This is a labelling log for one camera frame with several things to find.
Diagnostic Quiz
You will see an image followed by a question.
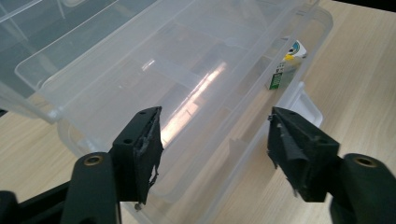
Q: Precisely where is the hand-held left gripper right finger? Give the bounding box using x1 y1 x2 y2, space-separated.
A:
266 106 342 203

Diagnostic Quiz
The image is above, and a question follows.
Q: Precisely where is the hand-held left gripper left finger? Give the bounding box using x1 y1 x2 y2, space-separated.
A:
110 105 164 207

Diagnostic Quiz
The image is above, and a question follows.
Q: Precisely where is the small printed cube box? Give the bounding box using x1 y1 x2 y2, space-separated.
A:
268 39 308 91

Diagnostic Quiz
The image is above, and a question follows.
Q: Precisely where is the clear plastic storage box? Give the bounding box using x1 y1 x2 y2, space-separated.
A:
0 0 334 224

